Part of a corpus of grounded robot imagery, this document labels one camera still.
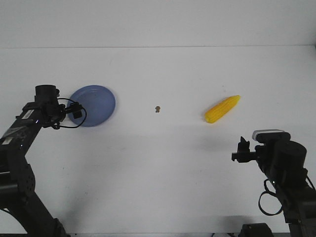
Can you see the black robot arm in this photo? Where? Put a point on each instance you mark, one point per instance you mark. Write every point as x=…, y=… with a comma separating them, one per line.
x=298, y=205
x=17, y=180

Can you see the yellow corn cob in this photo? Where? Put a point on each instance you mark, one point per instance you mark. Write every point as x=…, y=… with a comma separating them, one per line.
x=219, y=110

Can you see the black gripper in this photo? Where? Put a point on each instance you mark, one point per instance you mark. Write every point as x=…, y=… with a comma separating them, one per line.
x=52, y=112
x=281, y=161

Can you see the blue round plate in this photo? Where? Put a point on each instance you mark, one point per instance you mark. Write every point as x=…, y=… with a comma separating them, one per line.
x=98, y=102

